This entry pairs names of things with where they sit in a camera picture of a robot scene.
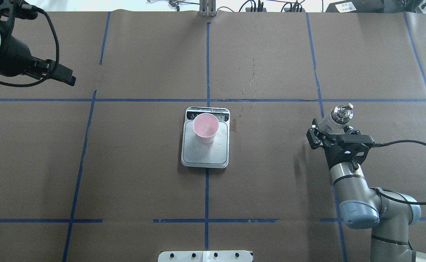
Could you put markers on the aluminium frame post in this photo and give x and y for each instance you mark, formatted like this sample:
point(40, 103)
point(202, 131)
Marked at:
point(207, 8)

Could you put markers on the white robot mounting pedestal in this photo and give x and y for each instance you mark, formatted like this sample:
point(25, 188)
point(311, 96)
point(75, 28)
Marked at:
point(206, 256)

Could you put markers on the silver digital kitchen scale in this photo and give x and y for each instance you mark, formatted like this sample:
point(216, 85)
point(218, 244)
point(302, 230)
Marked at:
point(214, 154)

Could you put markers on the black box white label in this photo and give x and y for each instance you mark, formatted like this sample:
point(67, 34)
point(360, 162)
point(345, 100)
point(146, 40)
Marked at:
point(356, 6)

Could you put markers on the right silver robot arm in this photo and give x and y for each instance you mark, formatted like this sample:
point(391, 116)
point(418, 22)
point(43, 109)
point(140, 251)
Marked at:
point(388, 214)

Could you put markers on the glass sauce bottle metal spout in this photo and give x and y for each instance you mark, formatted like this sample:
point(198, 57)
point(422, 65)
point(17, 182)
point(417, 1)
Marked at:
point(337, 119)

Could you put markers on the pink plastic cup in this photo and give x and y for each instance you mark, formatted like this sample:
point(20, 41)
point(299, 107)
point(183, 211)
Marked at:
point(205, 126)

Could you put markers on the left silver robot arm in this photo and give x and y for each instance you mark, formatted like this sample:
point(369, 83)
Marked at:
point(39, 80)

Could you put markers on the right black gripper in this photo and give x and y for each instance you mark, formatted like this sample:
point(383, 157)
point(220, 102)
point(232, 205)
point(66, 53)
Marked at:
point(316, 138)

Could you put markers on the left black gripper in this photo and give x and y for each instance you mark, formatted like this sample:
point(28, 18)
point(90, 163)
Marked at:
point(13, 57)

